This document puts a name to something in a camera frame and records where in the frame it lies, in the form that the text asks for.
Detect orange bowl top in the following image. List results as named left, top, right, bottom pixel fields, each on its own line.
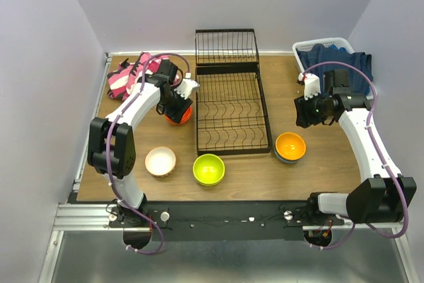
left=165, top=107, right=193, bottom=125

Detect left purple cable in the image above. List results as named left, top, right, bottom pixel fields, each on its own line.
left=105, top=52, right=192, bottom=256

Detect lime green bowl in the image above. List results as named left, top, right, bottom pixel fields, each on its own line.
left=192, top=154, right=225, bottom=186

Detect white pink bowl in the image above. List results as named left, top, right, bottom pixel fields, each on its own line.
left=144, top=146, right=176, bottom=177

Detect purple cable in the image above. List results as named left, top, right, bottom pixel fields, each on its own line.
left=105, top=52, right=192, bottom=256
left=299, top=61, right=410, bottom=251

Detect pink camouflage cloth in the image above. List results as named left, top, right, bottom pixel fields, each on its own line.
left=107, top=52, right=183, bottom=101

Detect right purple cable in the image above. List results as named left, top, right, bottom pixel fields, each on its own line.
left=299, top=61, right=410, bottom=251

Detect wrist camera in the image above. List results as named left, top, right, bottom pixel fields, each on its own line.
left=174, top=78, right=200, bottom=99
left=298, top=73, right=321, bottom=100

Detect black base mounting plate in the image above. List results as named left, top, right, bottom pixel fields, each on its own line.
left=106, top=201, right=343, bottom=243

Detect white plastic basket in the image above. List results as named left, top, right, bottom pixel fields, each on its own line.
left=292, top=37, right=373, bottom=98

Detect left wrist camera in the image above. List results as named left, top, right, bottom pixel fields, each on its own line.
left=174, top=78, right=200, bottom=99

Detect dark blue jeans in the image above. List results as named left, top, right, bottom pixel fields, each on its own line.
left=296, top=44, right=373, bottom=95

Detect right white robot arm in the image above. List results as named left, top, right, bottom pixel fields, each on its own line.
left=294, top=69, right=417, bottom=225

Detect black wire dish rack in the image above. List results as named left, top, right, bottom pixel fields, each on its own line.
left=195, top=28, right=272, bottom=156

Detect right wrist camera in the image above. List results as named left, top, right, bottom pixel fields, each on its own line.
left=298, top=73, right=321, bottom=100

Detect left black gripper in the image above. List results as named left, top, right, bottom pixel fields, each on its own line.
left=158, top=85, right=193, bottom=125

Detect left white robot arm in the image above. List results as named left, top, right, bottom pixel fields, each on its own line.
left=87, top=59, right=200, bottom=227

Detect blue bowl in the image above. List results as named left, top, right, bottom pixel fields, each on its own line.
left=274, top=149, right=301, bottom=164

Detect yellow orange bowl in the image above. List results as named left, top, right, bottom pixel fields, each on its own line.
left=274, top=132, right=307, bottom=162

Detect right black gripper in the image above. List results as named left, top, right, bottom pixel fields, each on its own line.
left=293, top=89, right=333, bottom=128

